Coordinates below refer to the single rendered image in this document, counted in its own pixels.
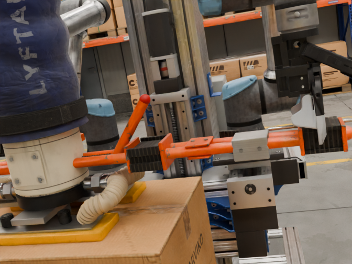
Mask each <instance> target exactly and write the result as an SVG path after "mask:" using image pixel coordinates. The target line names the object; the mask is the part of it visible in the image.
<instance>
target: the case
mask: <svg viewBox="0 0 352 264"><path fill-rule="evenodd" d="M140 182H145V183H146V189H145V190H144V191H143V192H142V194H141V195H140V196H139V198H138V199H137V200H136V201H135V202H133V203H123V204H117V206H116V207H114V208H113V210H109V211H108V212H107V213H118V215H119V221H118V222H117V224H116V225H115V226H114V227H113V228H112V230H111V231H110V232H109V233H108V234H107V235H106V237H105V238H104V239H103V240H102V241H92V242H80V243H58V244H36V245H13V246H0V264H216V258H215V252H214V246H213V240H212V234H211V228H210V222H209V217H208V212H207V206H206V199H205V193H204V188H203V181H202V177H201V176H199V177H188V178H176V179H164V180H152V181H140ZM21 212H22V211H14V212H12V211H11V209H10V207H4V208H0V217H1V216H2V215H3V214H6V213H13V215H14V217H15V216H17V215H18V214H20V213H21Z"/></svg>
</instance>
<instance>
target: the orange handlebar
mask: <svg viewBox="0 0 352 264"><path fill-rule="evenodd" d="M346 130H347V140H350V139H352V127H350V126H346ZM80 134H81V138H82V141H84V140H85V137H84V134H83V133H80ZM213 138H214V136H208V137H199V138H191V139H190V140H189V141H186V142H177V143H171V144H170V148H167V149H166V150H165V154H166V158H167V159H173V158H184V157H187V160H194V159H204V158H211V156H212V155H216V154H222V153H232V152H233V147H232V138H233V137H225V138H215V139H213ZM267 146H268V148H269V149H275V148H285V147H296V146H300V143H299V134H298V129H297V130H288V131H278V132H272V133H269V138H268V144H267ZM113 151H114V150H104V151H95V152H85V153H83V156H91V155H100V154H107V153H108V154H109V153H111V155H101V156H91V157H82V158H75V159H74V160H73V166H74V167H75V168H83V167H93V166H104V165H110V164H121V163H127V162H126V157H125V152H124V153H117V154H112V153H113ZM9 174H10V172H9V168H8V165H7V161H3V162H0V175H9Z"/></svg>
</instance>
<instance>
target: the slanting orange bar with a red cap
mask: <svg viewBox="0 0 352 264"><path fill-rule="evenodd" d="M150 101H151V98H150V96H149V95H147V94H143V95H142V96H141V97H140V98H139V101H138V103H137V105H136V107H135V109H134V111H133V113H132V115H131V117H130V119H129V121H128V123H127V125H126V127H125V129H124V131H123V133H122V135H121V137H120V139H119V141H118V143H117V145H116V147H115V149H114V151H113V153H112V154H117V153H124V147H125V146H126V145H127V144H128V143H129V142H130V140H131V138H132V136H133V134H134V132H135V130H136V128H137V126H138V124H139V122H140V120H141V118H142V116H143V114H144V112H145V110H146V109H147V107H148V105H149V103H150Z"/></svg>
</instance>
